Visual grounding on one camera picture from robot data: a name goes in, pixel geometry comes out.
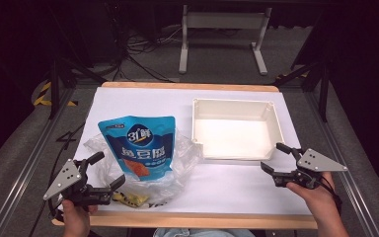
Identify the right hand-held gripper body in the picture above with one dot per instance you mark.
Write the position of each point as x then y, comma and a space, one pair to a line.
316, 163

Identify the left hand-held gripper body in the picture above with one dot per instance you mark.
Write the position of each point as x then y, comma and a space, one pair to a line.
62, 180

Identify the blue snack pouch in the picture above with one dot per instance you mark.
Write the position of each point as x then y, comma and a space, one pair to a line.
141, 144

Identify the clear plastic bag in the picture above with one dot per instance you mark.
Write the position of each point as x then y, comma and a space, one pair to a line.
186, 154

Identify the person's right hand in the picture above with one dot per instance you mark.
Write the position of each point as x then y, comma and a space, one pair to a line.
314, 197

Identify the person's left hand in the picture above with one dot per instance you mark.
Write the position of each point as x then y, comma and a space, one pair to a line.
75, 219

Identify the yellow snack packet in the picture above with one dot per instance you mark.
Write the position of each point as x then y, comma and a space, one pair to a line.
130, 198

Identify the white table sheet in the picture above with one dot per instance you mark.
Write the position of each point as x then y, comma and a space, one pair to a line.
230, 187

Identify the white plastic bin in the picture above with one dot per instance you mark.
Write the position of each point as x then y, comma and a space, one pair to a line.
233, 138

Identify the black metal stand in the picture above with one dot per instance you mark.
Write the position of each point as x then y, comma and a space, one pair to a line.
55, 89
324, 92

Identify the yellow black floor tape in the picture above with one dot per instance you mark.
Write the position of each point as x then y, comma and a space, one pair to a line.
42, 98

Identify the person's blue jeans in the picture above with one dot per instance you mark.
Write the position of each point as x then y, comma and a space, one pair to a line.
204, 233

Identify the white metal stand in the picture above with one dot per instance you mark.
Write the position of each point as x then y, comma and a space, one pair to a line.
225, 20

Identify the aluminium rail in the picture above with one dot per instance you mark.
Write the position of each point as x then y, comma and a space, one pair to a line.
348, 184
29, 164

